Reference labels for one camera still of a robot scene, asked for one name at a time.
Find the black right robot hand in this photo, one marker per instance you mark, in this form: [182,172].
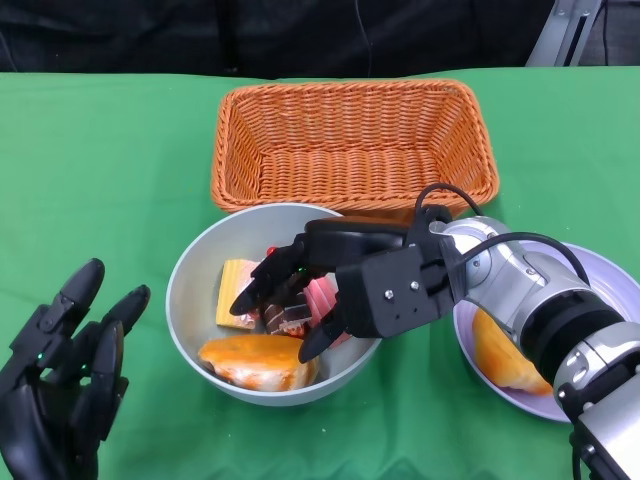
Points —
[350,240]

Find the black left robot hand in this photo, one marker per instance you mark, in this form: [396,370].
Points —
[40,410]

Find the grey round bowl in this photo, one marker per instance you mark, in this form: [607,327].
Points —
[240,235]

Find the orange donut bread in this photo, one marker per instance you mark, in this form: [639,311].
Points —
[250,355]

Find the plump orange croissant bread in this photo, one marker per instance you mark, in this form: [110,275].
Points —
[500,355]

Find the pink layered cake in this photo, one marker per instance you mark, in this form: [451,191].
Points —
[320,295]

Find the orange wicker basket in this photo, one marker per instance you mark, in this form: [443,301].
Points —
[350,165]

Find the pink brown striped cake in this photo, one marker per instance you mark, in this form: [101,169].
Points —
[285,312]

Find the yellow cake slice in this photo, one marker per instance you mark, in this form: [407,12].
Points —
[232,295]

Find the lavender round plate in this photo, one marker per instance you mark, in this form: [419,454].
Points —
[605,280]

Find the green tablecloth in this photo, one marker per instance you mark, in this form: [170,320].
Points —
[125,175]

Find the black backdrop cloth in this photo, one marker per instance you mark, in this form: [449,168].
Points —
[200,40]

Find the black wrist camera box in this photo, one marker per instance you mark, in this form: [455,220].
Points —
[395,295]

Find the grey metal frame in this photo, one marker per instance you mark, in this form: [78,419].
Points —
[560,35]

